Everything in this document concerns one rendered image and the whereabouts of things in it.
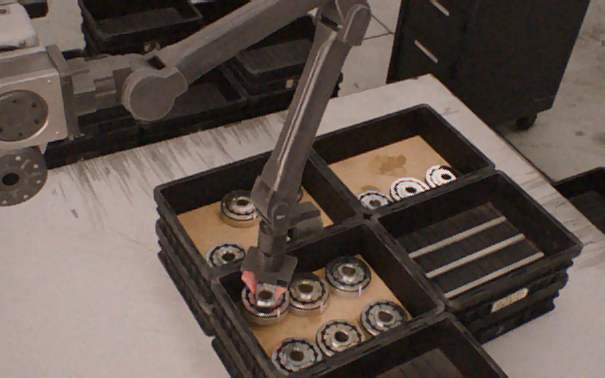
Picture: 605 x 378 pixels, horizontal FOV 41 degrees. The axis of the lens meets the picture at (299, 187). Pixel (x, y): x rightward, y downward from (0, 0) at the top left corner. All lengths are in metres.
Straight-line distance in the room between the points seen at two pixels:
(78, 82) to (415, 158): 1.16
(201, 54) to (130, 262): 0.84
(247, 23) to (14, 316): 0.95
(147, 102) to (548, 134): 2.79
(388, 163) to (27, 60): 1.15
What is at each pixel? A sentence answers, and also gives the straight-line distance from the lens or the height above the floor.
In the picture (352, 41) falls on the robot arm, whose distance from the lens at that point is 1.41.
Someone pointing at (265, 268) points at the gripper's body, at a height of 1.01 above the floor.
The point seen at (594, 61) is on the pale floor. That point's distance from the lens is 4.50.
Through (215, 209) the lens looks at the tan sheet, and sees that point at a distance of 1.97.
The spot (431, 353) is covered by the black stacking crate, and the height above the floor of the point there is 0.83.
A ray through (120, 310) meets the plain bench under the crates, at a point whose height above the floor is 0.70.
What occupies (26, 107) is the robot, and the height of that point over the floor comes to 1.46.
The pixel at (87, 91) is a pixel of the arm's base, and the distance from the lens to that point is 1.26.
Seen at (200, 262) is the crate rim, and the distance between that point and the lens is 1.72.
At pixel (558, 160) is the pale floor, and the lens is 3.73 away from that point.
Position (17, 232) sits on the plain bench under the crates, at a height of 0.70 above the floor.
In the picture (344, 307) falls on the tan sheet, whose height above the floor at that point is 0.83.
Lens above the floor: 2.20
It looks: 42 degrees down
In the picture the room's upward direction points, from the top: 6 degrees clockwise
